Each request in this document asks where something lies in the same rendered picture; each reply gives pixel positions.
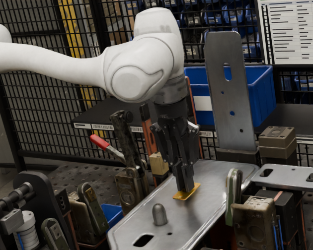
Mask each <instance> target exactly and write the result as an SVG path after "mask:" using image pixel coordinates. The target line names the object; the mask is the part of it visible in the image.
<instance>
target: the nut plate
mask: <svg viewBox="0 0 313 250"><path fill-rule="evenodd" d="M200 185H201V184H200V183H194V186H195V187H194V188H193V189H192V190H191V191H190V192H186V188H185V186H184V187H183V188H182V191H178V192H177V193H176V194H175V195H174V196H173V197H172V198H173V199H179V200H186V199H187V198H188V197H189V196H190V195H191V194H192V193H193V192H194V191H195V190H196V189H197V188H198V187H199V186H200ZM180 196H181V197H180Z"/></svg>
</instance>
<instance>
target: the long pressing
mask: <svg viewBox="0 0 313 250"><path fill-rule="evenodd" d="M231 168H235V169H238V170H241V171H242V172H243V175H242V186H241V189H242V191H241V194H243V193H244V192H245V190H246V189H247V188H248V187H249V186H250V185H251V183H252V181H251V179H252V177H253V176H254V175H255V174H256V173H257V172H258V171H259V170H260V167H259V166H257V165H255V164H248V163H237V162H227V161H216V160H205V159H199V160H198V161H197V162H196V163H195V164H194V165H193V170H194V176H193V181H194V183H200V184H201V185H200V186H199V187H198V188H197V189H196V190H195V191H194V192H193V193H192V194H191V195H190V196H189V197H188V198H187V199H186V200H179V199H173V198H172V197H173V196H174V195H175V194H176V193H177V192H178V189H177V184H176V178H175V176H173V173H172V174H171V175H170V176H169V177H167V178H166V179H165V180H164V181H163V182H162V183H161V184H160V185H159V186H157V187H156V188H155V189H154V190H153V191H152V192H151V193H150V194H149V195H147V196H146V197H145V198H144V199H143V200H142V201H141V202H140V203H139V204H138V205H136V206H135V207H134V208H133V209H132V210H131V211H130V212H129V213H128V214H126V215H125V216H124V217H123V218H122V219H121V220H120V221H119V222H118V223H116V224H115V225H114V226H113V227H112V228H111V229H110V230H109V231H108V232H107V234H106V238H107V242H108V245H109V249H110V250H194V249H195V248H196V247H197V245H198V244H199V243H200V242H201V241H202V240H203V239H204V237H205V236H206V235H207V234H208V233H209V232H210V231H211V229H212V228H213V227H214V226H215V225H216V224H217V222H218V221H219V220H220V219H221V218H222V217H223V216H224V214H225V213H226V197H227V187H226V179H227V176H228V174H229V171H230V170H231ZM156 203H160V204H162V205H163V206H164V208H165V210H166V215H167V220H168V222H167V223H166V224H165V225H162V226H156V225H155V224H154V219H153V214H152V208H153V206H154V205H155V204H156ZM169 233H172V234H171V235H168V234H169ZM144 235H149V236H153V238H152V239H151V240H150V241H149V242H148V243H147V244H146V245H145V246H143V247H136V246H133V245H134V244H135V243H136V242H137V241H138V240H139V239H140V238H141V237H142V236H144Z"/></svg>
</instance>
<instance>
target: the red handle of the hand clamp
mask: <svg viewBox="0 0 313 250"><path fill-rule="evenodd" d="M90 141H91V142H93V143H94V144H95V145H97V146H98V147H100V148H101V149H102V150H104V151H106V152H108V153H109V154H111V155H112V156H113V157H115V158H116V159H118V160H119V161H120V162H122V163H123V164H125V165H126V166H127V163H126V161H125V158H124V155H123V154H122V153H120V152H119V151H117V150H116V149H115V148H113V147H112V146H110V144H109V143H107V142H106V141H104V140H103V139H102V138H100V137H99V136H97V135H96V134H94V135H93V134H92V135H91V136H90ZM135 165H136V167H137V170H138V171H139V170H140V166H139V165H137V164H136V163H135Z"/></svg>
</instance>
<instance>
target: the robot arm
mask: <svg viewBox="0 0 313 250"><path fill-rule="evenodd" d="M183 66H184V50H183V44H182V39H181V35H180V31H179V27H178V25H177V22H176V20H175V18H174V16H173V14H172V12H171V11H170V10H169V9H166V8H162V7H154V8H149V9H146V10H144V11H142V12H140V13H138V14H137V15H136V19H135V24H134V39H133V40H132V41H130V42H127V43H123V44H120V45H116V46H111V47H107V48H106V49H105V50H104V52H103V53H102V54H101V55H99V56H97V57H94V58H88V59H77V58H72V57H69V56H66V55H63V54H60V53H56V52H53V51H50V50H47V49H44V48H41V47H38V46H33V45H26V44H15V43H12V38H11V34H10V32H9V31H8V30H7V28H6V27H4V26H3V25H1V24H0V74H1V73H5V72H10V71H17V70H26V71H32V72H36V73H39V74H42V75H46V76H49V77H52V78H55V79H59V80H62V81H65V82H69V83H74V84H80V85H89V86H97V87H100V88H102V89H104V90H105V92H106V93H107V94H108V95H109V96H115V97H116V98H117V99H119V100H120V101H123V102H126V103H140V102H143V101H146V100H148V99H150V101H152V102H153V103H154V107H155V112H156V116H157V122H156V123H154V124H153V125H151V126H150V130H151V132H152V133H153V134H154V136H155V139H156V142H157V145H158V148H159V151H160V153H161V156H162V159H163V161H164V162H165V163H166V162H168V163H170V165H171V168H172V173H173V176H175V178H176V184H177V189H178V191H182V188H183V187H184V186H185V188H186V192H190V191H191V190H192V189H193V188H194V187H195V186H194V181H193V176H194V170H193V165H194V164H195V163H196V162H197V161H198V160H199V131H200V128H201V126H200V125H194V124H193V123H191V122H190V119H189V117H188V115H187V104H186V98H185V96H186V95H187V87H186V81H185V73H184V68H183ZM188 128H189V133H190V135H189V143H188V139H187V129H188ZM163 132H164V133H163ZM176 141H178V144H179V148H180V152H181V156H182V160H183V164H184V165H183V164H182V161H179V160H180V158H178V151H177V143H176Z"/></svg>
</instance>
